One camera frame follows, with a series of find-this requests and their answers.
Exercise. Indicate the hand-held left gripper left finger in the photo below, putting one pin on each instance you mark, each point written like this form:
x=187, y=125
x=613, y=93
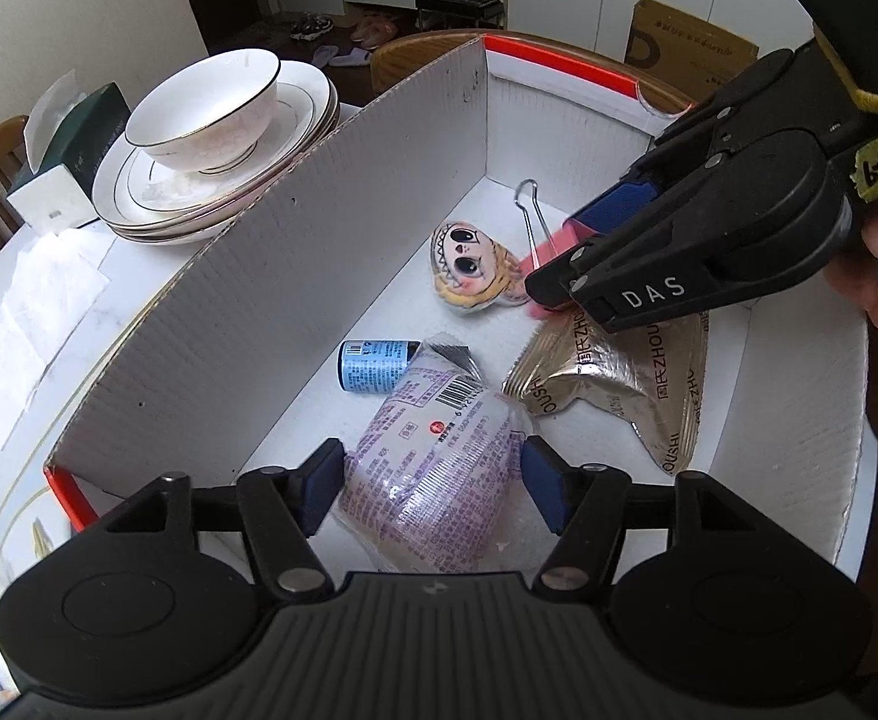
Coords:
x=319, y=487

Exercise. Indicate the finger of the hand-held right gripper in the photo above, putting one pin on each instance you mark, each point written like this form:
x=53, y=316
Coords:
x=619, y=199
x=634, y=270

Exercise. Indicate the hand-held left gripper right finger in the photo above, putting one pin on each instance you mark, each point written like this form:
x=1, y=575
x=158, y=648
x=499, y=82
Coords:
x=545, y=487

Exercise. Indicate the pink binder clip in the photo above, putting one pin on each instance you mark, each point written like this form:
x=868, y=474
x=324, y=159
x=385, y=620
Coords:
x=547, y=247

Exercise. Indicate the pink bread packet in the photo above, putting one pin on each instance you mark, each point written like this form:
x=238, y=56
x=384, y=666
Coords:
x=424, y=465

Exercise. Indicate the gold foil packet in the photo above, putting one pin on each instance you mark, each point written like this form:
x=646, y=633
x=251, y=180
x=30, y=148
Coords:
x=611, y=375

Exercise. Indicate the small blue label bottle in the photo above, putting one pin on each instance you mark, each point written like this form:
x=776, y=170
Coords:
x=371, y=365

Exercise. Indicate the cartoon face charm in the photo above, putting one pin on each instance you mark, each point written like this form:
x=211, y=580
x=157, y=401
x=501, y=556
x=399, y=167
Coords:
x=472, y=266

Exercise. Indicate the red cardboard shoe box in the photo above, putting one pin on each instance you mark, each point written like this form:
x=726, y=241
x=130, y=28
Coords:
x=259, y=315

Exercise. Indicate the white marble desktop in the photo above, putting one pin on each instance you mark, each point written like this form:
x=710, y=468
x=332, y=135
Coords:
x=3, y=465

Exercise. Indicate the large cardboard box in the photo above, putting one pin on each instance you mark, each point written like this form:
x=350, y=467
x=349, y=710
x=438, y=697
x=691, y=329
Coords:
x=690, y=37

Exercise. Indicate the black low rack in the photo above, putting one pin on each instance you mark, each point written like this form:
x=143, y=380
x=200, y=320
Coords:
x=457, y=7

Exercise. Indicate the wooden round-back chair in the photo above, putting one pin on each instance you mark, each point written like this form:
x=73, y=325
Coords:
x=409, y=56

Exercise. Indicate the white gold-rimmed plate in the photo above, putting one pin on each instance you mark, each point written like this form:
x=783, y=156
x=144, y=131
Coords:
x=172, y=238

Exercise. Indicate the pink slippers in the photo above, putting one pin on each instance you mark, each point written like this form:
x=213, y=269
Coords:
x=375, y=28

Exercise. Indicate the lavender slippers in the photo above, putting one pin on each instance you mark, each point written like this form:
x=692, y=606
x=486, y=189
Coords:
x=341, y=58

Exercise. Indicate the white paper tissue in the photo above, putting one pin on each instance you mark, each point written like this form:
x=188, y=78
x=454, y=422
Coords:
x=41, y=292

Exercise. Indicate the dark sneakers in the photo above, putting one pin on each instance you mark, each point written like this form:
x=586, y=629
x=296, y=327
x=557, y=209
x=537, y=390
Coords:
x=311, y=26

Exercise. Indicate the white gold-rimmed bowl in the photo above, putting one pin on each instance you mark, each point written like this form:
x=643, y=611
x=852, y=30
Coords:
x=206, y=112

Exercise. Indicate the green white tissue box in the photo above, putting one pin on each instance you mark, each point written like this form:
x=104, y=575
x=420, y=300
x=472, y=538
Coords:
x=71, y=157

